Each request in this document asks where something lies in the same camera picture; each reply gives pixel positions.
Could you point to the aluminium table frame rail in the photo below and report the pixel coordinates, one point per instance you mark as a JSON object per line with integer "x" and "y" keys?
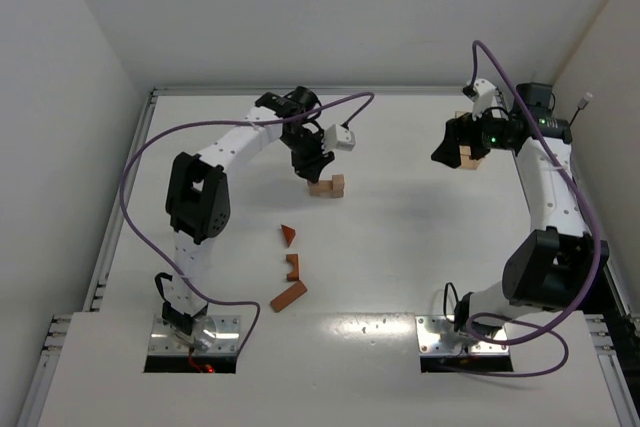
{"x": 211, "y": 90}

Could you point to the red-brown arch wood block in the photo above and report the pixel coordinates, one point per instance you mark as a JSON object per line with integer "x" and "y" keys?
{"x": 293, "y": 260}

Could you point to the red-brown triangle wood block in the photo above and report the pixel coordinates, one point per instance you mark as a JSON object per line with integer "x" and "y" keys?
{"x": 289, "y": 234}

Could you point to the metal base plate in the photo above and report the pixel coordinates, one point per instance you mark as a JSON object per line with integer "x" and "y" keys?
{"x": 214, "y": 335}
{"x": 437, "y": 339}

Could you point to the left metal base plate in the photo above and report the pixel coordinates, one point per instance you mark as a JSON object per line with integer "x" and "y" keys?
{"x": 214, "y": 335}

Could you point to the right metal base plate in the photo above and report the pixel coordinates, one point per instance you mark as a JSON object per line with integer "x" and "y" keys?
{"x": 437, "y": 339}

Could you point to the translucent orange plastic box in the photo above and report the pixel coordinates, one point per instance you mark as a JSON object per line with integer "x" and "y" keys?
{"x": 469, "y": 148}

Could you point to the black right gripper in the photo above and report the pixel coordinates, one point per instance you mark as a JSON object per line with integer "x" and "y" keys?
{"x": 461, "y": 136}

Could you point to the red-brown long wood block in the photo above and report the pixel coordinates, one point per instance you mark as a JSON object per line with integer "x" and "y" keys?
{"x": 288, "y": 296}

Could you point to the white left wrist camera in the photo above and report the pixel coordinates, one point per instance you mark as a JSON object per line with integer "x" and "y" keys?
{"x": 338, "y": 137}

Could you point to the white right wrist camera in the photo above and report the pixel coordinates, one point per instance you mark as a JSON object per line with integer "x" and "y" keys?
{"x": 483, "y": 95}

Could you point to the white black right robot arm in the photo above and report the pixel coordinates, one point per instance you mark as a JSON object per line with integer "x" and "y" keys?
{"x": 559, "y": 257}

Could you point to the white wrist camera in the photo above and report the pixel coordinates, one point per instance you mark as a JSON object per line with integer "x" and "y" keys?
{"x": 338, "y": 137}
{"x": 483, "y": 95}

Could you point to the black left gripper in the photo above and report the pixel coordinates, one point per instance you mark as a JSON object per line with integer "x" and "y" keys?
{"x": 307, "y": 156}

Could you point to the light long wood block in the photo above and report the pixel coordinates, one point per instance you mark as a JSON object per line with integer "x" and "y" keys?
{"x": 325, "y": 188}

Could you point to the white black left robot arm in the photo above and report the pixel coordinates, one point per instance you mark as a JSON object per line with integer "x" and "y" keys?
{"x": 198, "y": 199}

